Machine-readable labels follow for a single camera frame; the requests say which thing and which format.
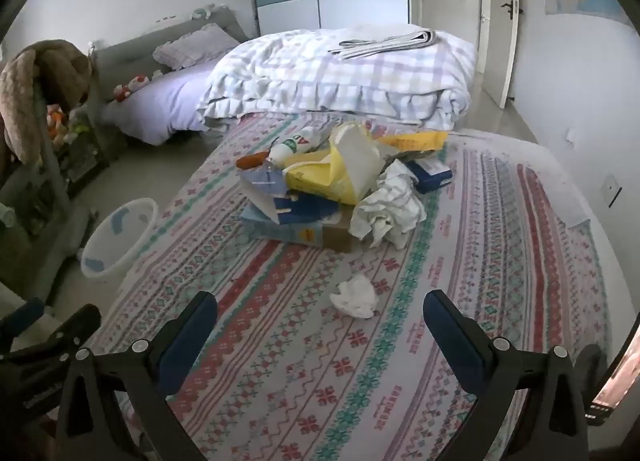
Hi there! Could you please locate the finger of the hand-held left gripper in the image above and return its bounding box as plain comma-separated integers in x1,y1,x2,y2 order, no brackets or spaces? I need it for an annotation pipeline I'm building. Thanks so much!
10,303,103,377
0,297,46,342

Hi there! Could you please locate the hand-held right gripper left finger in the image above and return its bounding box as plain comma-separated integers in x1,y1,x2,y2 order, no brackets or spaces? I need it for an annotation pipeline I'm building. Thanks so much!
54,291,218,461

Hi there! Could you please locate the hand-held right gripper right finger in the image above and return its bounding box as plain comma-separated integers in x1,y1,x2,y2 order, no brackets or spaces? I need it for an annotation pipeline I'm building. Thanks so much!
422,290,591,461

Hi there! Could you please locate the white basket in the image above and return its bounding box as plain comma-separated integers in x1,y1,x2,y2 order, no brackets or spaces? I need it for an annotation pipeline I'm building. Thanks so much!
81,197,160,282

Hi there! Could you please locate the blue box white label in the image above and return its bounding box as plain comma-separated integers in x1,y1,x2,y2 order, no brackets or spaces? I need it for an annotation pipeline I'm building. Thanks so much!
405,158,453,194

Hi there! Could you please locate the light blue packet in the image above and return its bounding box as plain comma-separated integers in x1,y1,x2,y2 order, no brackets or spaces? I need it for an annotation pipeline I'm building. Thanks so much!
240,166,288,192

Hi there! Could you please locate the orange packet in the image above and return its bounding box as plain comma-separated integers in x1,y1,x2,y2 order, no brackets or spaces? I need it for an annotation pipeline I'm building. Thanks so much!
236,152,271,170

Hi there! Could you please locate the crumpled white tissue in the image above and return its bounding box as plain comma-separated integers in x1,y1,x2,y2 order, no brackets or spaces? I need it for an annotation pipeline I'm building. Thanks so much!
330,275,378,319

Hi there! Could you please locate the patterned bedsheet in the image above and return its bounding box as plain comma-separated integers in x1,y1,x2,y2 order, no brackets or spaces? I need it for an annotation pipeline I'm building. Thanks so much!
87,113,618,461

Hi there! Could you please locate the grey chair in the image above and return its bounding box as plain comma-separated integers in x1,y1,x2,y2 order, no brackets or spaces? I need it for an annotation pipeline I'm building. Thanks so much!
0,86,101,262

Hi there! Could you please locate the crumpled white cloth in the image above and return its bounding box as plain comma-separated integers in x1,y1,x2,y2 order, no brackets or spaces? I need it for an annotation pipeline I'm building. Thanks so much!
349,158,428,249

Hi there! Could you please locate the cardboard box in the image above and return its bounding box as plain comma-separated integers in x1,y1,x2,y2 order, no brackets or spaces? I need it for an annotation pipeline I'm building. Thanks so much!
247,213,358,253

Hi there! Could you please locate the white card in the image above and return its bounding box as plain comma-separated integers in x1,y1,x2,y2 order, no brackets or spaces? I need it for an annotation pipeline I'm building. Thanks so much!
239,173,293,224

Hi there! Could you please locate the dark nightstand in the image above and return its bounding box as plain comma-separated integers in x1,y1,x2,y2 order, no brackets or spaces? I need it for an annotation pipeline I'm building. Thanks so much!
55,91,126,186

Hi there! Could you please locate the blue carton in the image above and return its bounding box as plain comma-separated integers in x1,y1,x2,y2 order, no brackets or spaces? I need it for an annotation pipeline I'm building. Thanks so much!
240,191,341,226

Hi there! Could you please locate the pile of plush toys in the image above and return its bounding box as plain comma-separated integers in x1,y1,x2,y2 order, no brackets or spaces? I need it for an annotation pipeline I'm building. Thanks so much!
45,103,91,144

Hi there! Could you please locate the yellow paper bag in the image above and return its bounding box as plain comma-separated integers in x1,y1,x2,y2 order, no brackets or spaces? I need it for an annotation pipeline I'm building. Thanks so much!
282,123,386,206

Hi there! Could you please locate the white bottle green label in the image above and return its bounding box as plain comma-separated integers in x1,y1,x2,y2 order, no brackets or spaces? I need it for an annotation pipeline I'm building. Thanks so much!
267,127,328,165

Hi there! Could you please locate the brown blanket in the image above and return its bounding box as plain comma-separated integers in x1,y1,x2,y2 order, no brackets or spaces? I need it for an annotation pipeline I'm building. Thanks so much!
0,39,93,162

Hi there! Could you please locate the purple bedsheet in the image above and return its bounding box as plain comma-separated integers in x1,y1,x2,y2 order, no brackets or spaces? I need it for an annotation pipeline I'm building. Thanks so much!
100,58,236,146

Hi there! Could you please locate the red and white plush toy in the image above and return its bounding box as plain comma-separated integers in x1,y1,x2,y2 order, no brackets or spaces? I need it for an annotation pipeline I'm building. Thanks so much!
114,73,151,102

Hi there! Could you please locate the grey headboard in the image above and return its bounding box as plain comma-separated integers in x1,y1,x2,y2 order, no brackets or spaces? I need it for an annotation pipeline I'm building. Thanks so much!
90,8,251,102

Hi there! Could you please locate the checked quilt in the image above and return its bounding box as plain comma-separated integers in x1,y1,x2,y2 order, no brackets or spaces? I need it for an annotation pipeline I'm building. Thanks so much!
197,26,478,134

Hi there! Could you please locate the white door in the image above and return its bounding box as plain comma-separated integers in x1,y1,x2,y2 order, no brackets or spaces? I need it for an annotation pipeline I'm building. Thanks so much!
480,0,521,109

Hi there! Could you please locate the checked pillow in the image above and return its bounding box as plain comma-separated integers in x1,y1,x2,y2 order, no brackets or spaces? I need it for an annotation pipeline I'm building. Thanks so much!
152,23,241,72

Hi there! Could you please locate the folded striped cloth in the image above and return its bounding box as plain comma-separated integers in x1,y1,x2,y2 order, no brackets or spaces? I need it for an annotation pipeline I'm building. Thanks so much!
327,28,441,62

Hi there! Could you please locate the white wall socket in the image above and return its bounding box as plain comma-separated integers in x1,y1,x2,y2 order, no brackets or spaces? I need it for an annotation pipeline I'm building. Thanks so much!
602,173,623,206

